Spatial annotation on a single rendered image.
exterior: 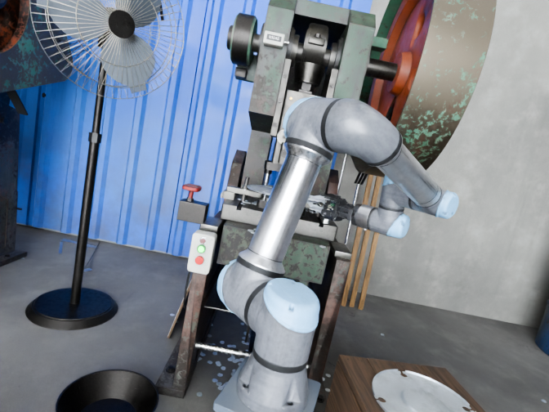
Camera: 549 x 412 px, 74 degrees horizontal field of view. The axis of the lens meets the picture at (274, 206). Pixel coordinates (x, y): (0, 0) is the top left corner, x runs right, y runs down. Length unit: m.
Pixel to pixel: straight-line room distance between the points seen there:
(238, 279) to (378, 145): 0.41
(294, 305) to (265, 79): 0.91
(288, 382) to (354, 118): 0.53
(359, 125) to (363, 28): 0.75
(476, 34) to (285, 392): 1.06
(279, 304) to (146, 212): 2.21
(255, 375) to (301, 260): 0.63
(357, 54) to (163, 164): 1.71
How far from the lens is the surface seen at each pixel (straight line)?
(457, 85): 1.24
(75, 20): 1.71
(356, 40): 1.45
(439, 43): 1.22
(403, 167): 0.86
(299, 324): 0.72
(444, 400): 1.27
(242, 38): 1.48
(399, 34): 1.85
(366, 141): 0.76
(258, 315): 0.76
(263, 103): 1.39
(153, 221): 2.80
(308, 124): 0.81
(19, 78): 2.14
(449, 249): 3.05
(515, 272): 3.34
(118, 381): 1.53
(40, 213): 3.17
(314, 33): 1.49
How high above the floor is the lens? 0.95
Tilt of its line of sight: 9 degrees down
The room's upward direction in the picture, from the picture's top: 12 degrees clockwise
